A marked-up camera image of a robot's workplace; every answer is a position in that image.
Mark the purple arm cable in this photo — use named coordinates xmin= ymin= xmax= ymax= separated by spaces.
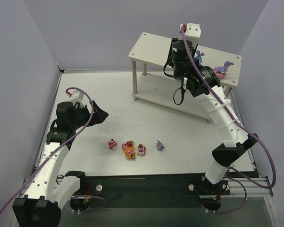
xmin=181 ymin=26 xmax=277 ymax=189
xmin=0 ymin=87 xmax=95 ymax=227

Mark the purple bunny holding cupcake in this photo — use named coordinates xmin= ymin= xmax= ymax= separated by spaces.
xmin=195 ymin=50 xmax=205 ymax=64

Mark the light wooden two-tier shelf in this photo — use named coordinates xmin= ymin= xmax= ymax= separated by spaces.
xmin=129 ymin=32 xmax=242 ymax=121

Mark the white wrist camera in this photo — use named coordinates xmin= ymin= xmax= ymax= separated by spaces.
xmin=180 ymin=23 xmax=201 ymax=44
xmin=66 ymin=90 xmax=84 ymax=106

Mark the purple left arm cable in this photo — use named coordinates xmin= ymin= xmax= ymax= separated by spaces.
xmin=0 ymin=87 xmax=95 ymax=227

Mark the purple bunny on pink donut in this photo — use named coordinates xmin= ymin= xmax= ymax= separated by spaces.
xmin=213 ymin=61 xmax=234 ymax=79

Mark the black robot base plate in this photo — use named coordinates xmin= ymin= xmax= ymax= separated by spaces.
xmin=66 ymin=171 xmax=230 ymax=211

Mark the pink bear strawberry toy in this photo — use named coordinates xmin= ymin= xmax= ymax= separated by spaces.
xmin=108 ymin=138 xmax=117 ymax=150

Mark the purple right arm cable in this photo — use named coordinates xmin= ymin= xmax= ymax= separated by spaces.
xmin=181 ymin=26 xmax=277 ymax=189

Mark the small purple bunny toy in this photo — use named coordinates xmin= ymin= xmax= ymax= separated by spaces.
xmin=156 ymin=140 xmax=165 ymax=151

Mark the black wrist strap loop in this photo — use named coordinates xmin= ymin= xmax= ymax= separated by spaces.
xmin=172 ymin=86 xmax=186 ymax=105

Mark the white strawberry cake slice toy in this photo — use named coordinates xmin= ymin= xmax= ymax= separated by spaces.
xmin=137 ymin=144 xmax=146 ymax=156

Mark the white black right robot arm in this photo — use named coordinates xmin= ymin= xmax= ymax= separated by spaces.
xmin=165 ymin=38 xmax=256 ymax=184

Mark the pink strawberry cake toy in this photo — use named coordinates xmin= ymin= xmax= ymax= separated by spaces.
xmin=121 ymin=140 xmax=134 ymax=151

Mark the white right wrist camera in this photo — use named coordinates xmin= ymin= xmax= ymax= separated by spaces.
xmin=180 ymin=23 xmax=201 ymax=44

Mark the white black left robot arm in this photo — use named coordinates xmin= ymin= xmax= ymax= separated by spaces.
xmin=12 ymin=100 xmax=109 ymax=227

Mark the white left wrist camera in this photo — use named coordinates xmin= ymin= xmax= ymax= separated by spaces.
xmin=66 ymin=90 xmax=84 ymax=106

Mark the pink bear yellow flower toy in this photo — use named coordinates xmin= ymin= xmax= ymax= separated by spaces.
xmin=124 ymin=147 xmax=136 ymax=160

